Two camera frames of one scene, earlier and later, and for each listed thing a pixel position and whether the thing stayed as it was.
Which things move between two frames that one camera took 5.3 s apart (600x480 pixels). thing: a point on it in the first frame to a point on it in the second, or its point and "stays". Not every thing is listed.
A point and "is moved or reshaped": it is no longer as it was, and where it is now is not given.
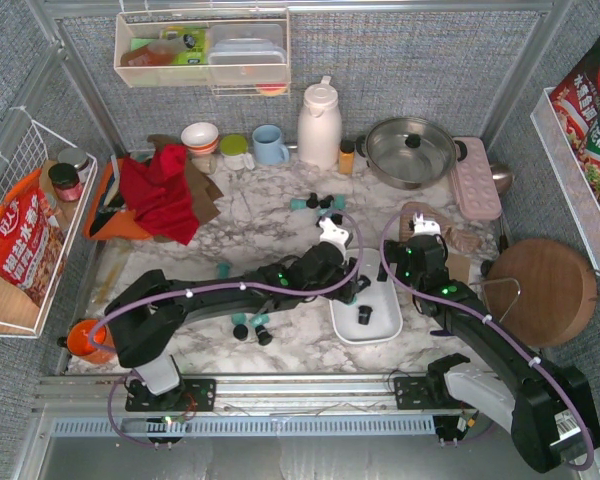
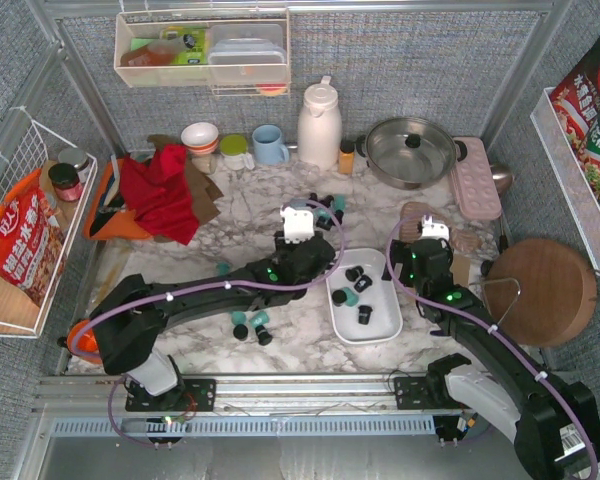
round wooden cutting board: [541, 291] stays
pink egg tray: [475, 184] stays
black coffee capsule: [362, 283] is moved or reshaped
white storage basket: [376, 314] stays
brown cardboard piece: [458, 265] stays
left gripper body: [349, 282] to [323, 219]
